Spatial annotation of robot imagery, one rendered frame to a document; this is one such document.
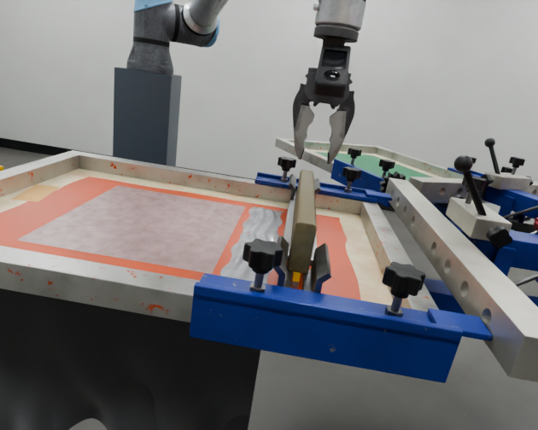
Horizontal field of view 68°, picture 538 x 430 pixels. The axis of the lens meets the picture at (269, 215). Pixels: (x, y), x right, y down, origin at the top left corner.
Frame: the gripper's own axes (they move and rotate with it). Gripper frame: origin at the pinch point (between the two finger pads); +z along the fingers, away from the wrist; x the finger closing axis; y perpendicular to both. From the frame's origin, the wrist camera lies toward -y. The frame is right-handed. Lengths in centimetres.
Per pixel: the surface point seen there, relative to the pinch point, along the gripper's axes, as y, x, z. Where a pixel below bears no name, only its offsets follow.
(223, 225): 3.6, 15.1, 16.9
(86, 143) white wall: 381, 247, 86
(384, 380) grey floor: 88, -54, 112
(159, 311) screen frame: -28.6, 16.3, 16.7
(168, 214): 4.6, 26.4, 16.8
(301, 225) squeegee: -17.4, 1.0, 7.1
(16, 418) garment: -20, 42, 47
